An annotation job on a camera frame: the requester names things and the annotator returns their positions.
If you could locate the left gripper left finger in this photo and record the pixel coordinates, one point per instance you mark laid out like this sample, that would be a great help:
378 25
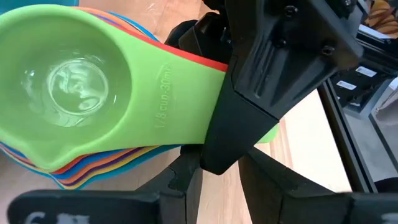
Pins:
93 207

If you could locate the black metal table frame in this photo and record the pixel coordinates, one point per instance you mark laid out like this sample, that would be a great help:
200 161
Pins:
348 146

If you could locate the green measuring cup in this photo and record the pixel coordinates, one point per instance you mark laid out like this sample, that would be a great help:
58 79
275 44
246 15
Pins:
140 93

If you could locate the teal plastic basket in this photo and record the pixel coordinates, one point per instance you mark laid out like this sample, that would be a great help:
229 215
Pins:
31 3

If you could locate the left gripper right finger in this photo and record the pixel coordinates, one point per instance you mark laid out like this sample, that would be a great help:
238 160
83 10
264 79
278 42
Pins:
295 208

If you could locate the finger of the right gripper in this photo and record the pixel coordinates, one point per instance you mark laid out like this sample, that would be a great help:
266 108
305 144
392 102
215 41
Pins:
280 62
205 34

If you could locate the red measuring cup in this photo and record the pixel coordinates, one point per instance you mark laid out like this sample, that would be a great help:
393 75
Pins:
202 59

